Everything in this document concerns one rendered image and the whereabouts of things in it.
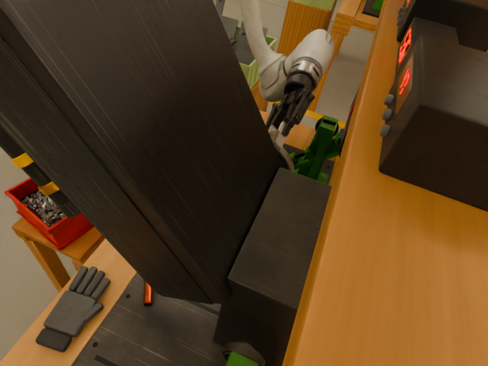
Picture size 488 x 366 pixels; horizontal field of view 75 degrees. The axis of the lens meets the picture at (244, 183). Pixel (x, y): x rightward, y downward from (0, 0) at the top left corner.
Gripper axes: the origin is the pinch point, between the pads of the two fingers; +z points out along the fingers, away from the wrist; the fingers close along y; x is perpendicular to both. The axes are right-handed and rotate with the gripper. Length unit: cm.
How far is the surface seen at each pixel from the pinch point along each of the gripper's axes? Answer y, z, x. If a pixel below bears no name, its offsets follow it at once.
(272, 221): 10.7, 24.6, 0.1
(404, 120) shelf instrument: 43, 27, -20
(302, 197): 11.7, 16.3, 4.5
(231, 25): -76, -100, -6
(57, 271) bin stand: -89, 48, -3
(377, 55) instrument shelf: 33.2, 4.6, -13.5
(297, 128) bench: -35, -45, 34
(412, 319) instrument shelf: 45, 42, -16
